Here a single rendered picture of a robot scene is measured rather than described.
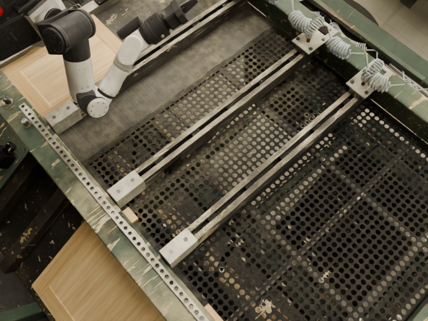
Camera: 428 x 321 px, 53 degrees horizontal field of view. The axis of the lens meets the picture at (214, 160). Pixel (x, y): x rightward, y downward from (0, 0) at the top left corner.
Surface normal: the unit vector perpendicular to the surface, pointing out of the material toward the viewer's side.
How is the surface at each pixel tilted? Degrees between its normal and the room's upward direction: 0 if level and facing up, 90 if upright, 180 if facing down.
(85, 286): 90
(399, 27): 90
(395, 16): 90
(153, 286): 59
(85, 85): 90
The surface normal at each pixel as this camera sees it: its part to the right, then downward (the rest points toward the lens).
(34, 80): 0.01, -0.44
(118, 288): -0.36, -0.07
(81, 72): 0.50, 0.61
